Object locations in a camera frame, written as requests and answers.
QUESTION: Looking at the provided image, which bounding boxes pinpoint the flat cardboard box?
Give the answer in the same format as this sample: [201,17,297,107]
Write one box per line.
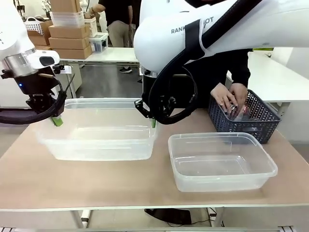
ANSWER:
[51,47,93,59]
[49,36,93,50]
[48,24,91,39]

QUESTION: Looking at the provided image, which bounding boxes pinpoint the clear storage bin with items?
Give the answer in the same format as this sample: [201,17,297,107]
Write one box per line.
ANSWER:
[89,32,109,53]

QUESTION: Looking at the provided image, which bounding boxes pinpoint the white side table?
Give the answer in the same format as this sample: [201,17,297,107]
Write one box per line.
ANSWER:
[226,51,309,103]

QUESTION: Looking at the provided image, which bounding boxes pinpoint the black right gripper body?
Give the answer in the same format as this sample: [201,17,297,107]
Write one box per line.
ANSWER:
[141,73,177,120]

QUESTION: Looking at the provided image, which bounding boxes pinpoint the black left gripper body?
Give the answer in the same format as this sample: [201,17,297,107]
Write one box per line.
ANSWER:
[14,73,60,114]

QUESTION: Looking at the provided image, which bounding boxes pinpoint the black left arm cable sleeve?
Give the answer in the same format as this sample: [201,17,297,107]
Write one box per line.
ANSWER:
[0,79,67,125]

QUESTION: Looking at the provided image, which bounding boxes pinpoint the person's black sweater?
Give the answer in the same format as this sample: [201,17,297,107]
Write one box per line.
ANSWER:
[225,47,251,90]

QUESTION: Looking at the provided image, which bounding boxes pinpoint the black cable tie tail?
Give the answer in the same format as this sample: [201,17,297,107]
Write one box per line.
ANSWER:
[63,73,76,98]

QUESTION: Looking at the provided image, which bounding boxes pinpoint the white power strip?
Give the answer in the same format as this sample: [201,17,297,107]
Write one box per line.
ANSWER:
[207,207,218,222]

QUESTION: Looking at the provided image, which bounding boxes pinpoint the dark grey plastic basket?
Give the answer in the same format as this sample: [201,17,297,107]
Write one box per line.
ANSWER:
[208,88,282,145]

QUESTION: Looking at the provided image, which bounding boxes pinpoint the stacked clear plastic bins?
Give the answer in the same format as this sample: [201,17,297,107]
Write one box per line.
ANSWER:
[51,11,84,28]

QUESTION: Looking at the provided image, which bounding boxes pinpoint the open cardboard box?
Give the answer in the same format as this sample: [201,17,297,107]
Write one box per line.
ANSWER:
[27,20,54,46]

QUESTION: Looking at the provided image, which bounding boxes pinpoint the white printed carton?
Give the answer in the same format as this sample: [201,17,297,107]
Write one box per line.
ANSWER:
[83,16,98,37]

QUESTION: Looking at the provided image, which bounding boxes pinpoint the large clear plastic container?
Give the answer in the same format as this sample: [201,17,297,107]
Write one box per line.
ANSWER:
[35,97,159,161]

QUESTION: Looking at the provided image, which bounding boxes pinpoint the black strap on arm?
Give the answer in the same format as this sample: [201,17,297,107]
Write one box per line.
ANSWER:
[184,20,209,62]

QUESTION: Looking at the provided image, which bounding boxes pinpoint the white table leg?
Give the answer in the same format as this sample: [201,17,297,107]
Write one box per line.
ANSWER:
[80,209,92,228]

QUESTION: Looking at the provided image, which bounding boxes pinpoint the white background table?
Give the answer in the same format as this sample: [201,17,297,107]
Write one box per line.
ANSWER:
[59,47,141,64]

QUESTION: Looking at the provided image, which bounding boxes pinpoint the small clear plastic container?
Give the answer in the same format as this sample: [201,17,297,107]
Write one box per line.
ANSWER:
[168,132,279,193]

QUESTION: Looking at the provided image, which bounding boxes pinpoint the person's left hand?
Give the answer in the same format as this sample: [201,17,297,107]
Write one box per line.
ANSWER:
[228,83,249,110]

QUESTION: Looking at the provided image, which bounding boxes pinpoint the white lattice basket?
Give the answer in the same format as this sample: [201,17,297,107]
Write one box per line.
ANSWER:
[24,16,47,37]

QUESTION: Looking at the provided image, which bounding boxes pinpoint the tall cardboard box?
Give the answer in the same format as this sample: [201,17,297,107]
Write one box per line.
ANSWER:
[50,0,82,13]

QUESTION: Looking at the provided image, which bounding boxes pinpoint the black arm cable sleeve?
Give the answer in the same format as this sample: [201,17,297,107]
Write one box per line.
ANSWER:
[149,0,264,125]
[0,79,67,125]

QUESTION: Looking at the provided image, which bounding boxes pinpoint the black right arm cable sleeve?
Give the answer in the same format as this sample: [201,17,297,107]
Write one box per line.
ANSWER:
[149,0,264,125]

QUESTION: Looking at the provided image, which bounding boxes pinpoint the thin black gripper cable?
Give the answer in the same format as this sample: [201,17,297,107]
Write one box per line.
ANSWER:
[181,66,199,103]

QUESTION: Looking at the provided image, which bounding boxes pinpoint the standing person in khaki trousers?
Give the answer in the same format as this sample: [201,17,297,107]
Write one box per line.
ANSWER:
[98,0,134,48]

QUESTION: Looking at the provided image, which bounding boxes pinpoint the black floor pedal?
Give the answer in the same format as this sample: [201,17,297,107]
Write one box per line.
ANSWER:
[144,207,193,225]

